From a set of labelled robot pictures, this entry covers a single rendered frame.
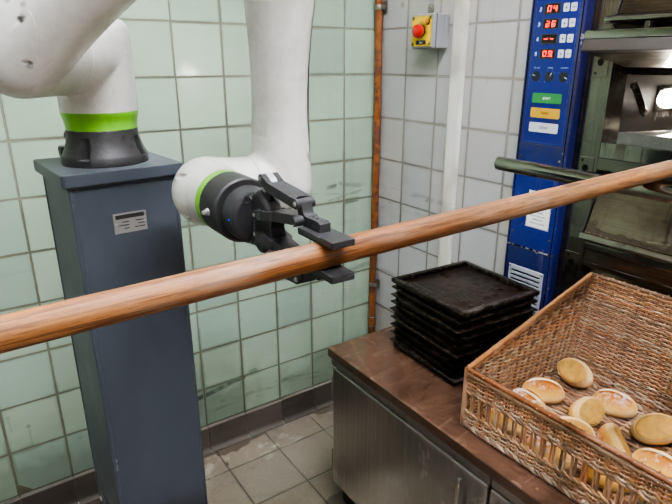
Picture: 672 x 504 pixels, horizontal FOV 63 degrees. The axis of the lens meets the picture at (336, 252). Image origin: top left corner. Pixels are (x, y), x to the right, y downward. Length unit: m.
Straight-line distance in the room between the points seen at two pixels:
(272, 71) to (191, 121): 0.93
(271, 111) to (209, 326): 1.22
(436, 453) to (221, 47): 1.31
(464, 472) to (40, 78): 1.11
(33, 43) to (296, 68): 0.36
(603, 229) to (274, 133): 0.96
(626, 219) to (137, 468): 1.26
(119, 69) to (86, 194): 0.22
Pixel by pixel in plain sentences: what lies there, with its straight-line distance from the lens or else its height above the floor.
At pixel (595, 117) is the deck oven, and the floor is 1.24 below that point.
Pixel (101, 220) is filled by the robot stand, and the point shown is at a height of 1.12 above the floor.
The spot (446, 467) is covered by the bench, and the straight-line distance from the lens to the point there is 1.39.
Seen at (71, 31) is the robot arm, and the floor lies 1.41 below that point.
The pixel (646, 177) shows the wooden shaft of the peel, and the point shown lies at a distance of 1.06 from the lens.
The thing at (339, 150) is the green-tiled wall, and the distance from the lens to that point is 2.07.
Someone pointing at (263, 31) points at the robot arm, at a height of 1.41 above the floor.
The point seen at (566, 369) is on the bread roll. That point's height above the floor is 0.63.
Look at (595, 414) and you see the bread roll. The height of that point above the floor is 0.63.
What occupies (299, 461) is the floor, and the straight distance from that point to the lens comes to 2.14.
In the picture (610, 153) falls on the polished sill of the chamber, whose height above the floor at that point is 1.16.
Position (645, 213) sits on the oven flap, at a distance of 1.53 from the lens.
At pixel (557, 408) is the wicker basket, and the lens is 1.47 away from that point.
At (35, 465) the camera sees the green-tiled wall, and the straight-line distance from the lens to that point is 2.05.
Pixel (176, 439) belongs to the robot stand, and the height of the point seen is 0.63.
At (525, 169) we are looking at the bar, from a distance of 1.22.
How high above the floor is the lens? 1.37
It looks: 19 degrees down
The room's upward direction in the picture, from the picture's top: straight up
